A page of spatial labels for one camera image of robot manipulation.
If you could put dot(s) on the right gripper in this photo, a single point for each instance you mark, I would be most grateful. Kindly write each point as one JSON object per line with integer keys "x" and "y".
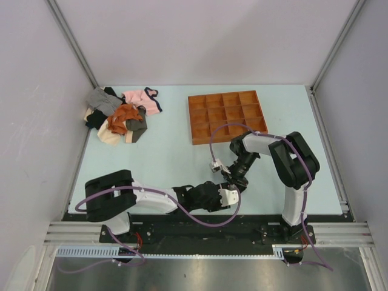
{"x": 232, "y": 178}

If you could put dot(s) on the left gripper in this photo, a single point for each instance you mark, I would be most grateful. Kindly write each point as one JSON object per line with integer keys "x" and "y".
{"x": 217, "y": 205}

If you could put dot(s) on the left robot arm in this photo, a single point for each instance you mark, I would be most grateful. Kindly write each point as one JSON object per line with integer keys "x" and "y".
{"x": 110, "y": 198}

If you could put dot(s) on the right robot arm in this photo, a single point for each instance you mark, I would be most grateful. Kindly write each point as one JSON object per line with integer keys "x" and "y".
{"x": 295, "y": 164}

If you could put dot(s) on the olive and beige underwear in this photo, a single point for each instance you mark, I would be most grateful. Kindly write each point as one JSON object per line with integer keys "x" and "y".
{"x": 135, "y": 129}

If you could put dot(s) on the pink underwear with navy trim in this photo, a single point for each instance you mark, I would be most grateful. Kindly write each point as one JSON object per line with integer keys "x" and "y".
{"x": 144, "y": 98}

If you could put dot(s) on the orange underwear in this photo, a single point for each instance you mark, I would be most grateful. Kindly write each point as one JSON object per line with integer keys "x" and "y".
{"x": 117, "y": 122}

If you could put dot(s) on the cream underwear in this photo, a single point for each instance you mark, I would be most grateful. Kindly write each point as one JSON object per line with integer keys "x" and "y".
{"x": 106, "y": 136}

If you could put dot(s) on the black underwear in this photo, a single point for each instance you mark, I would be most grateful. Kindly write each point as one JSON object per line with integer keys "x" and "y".
{"x": 95, "y": 119}

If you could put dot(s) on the grey ribbed underwear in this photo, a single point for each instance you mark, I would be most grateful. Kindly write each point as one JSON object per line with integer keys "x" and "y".
{"x": 105, "y": 103}

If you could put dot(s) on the wooden compartment tray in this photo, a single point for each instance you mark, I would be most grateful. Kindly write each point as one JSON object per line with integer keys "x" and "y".
{"x": 221, "y": 114}

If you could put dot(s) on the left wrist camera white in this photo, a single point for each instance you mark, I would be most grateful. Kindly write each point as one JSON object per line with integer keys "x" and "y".
{"x": 228, "y": 197}

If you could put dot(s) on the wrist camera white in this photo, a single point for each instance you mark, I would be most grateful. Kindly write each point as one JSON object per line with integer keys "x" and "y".
{"x": 228, "y": 197}
{"x": 216, "y": 166}

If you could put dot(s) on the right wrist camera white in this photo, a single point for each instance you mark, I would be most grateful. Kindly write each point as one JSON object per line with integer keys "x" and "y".
{"x": 216, "y": 166}

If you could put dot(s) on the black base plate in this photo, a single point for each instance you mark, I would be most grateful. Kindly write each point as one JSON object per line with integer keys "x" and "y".
{"x": 263, "y": 229}

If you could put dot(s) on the aluminium rail front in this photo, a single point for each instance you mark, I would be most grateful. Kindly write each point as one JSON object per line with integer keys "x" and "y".
{"x": 327, "y": 234}

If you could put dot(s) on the grey slotted cable duct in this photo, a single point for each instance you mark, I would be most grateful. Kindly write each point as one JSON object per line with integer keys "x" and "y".
{"x": 113, "y": 252}

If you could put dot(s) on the aluminium corner post right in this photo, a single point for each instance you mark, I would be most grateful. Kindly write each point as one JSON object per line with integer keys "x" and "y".
{"x": 339, "y": 40}

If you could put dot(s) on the aluminium corner post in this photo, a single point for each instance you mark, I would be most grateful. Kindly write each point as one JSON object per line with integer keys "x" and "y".
{"x": 68, "y": 35}
{"x": 339, "y": 40}

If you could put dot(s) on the aluminium corner post left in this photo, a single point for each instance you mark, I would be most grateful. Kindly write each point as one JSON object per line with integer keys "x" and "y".
{"x": 68, "y": 35}

